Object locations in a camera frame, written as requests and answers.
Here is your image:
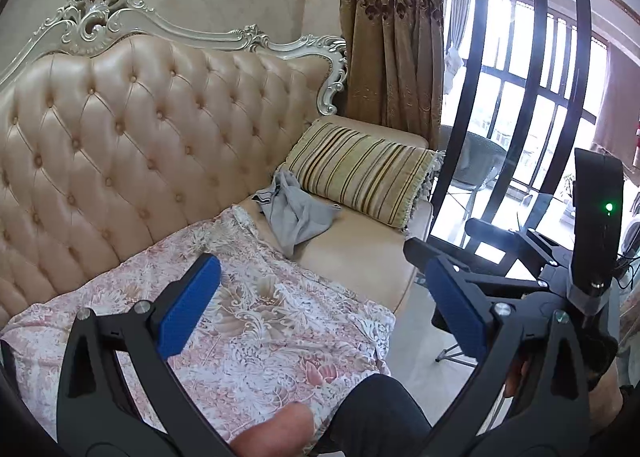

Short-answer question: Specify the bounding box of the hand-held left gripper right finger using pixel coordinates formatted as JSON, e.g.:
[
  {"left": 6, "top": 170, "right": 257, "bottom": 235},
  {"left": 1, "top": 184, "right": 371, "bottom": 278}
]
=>
[{"left": 425, "top": 257, "right": 593, "bottom": 457}]

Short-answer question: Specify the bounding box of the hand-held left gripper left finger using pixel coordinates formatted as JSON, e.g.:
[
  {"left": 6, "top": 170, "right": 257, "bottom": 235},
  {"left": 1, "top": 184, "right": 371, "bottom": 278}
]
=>
[{"left": 56, "top": 253, "right": 236, "bottom": 457}]

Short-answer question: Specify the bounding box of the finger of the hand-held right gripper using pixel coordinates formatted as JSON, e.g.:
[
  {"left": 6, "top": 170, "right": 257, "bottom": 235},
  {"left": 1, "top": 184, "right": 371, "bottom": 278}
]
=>
[
  {"left": 465, "top": 218, "right": 557, "bottom": 268},
  {"left": 404, "top": 236, "right": 545, "bottom": 296}
]

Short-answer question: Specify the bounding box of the grey knit sweater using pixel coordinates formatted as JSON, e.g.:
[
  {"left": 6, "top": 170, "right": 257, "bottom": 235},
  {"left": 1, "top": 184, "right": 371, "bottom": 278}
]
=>
[{"left": 250, "top": 170, "right": 344, "bottom": 260}]

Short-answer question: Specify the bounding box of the person's right hand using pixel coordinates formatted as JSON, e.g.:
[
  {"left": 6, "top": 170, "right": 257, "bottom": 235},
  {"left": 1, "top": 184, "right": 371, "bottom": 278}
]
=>
[{"left": 504, "top": 356, "right": 532, "bottom": 400}]

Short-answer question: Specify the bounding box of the grey wicker chair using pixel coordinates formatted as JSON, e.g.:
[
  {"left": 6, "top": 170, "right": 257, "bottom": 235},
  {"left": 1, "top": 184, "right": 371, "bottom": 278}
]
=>
[{"left": 442, "top": 124, "right": 508, "bottom": 188}]

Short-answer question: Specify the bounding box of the pink floral blanket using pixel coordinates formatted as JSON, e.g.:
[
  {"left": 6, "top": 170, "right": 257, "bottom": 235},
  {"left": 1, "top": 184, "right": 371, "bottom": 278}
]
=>
[{"left": 0, "top": 204, "right": 398, "bottom": 457}]

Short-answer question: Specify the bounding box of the striped pillow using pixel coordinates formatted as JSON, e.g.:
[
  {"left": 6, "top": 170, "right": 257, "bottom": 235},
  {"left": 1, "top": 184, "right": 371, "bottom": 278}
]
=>
[{"left": 284, "top": 117, "right": 446, "bottom": 231}]

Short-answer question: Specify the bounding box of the black framed window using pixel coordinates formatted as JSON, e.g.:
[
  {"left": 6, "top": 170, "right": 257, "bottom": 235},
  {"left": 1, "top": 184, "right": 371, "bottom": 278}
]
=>
[{"left": 430, "top": 0, "right": 640, "bottom": 288}]

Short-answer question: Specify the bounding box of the person's leg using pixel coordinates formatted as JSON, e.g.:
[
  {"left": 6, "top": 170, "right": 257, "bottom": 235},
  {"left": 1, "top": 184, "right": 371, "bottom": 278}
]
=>
[{"left": 312, "top": 373, "right": 433, "bottom": 457}]

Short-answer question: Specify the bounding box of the plain brown curtain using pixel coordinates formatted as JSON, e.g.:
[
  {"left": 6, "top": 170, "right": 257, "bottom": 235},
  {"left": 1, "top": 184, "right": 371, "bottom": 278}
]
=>
[{"left": 592, "top": 42, "right": 640, "bottom": 158}]

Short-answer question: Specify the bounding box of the person's bare knee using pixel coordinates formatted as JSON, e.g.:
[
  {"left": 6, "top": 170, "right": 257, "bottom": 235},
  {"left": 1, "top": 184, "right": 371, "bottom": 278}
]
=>
[{"left": 229, "top": 401, "right": 317, "bottom": 457}]

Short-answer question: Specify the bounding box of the white hanging cloth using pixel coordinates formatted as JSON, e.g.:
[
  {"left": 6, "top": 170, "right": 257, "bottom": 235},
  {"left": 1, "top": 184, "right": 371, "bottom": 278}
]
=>
[{"left": 444, "top": 46, "right": 463, "bottom": 93}]

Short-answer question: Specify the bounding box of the beige tufted leather sofa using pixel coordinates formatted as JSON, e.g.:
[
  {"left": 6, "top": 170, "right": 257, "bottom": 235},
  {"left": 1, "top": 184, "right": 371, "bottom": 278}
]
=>
[{"left": 0, "top": 0, "right": 435, "bottom": 333}]

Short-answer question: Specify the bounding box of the brown patterned curtain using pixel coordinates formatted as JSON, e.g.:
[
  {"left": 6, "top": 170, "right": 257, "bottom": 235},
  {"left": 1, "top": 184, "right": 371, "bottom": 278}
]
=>
[{"left": 340, "top": 0, "right": 447, "bottom": 150}]

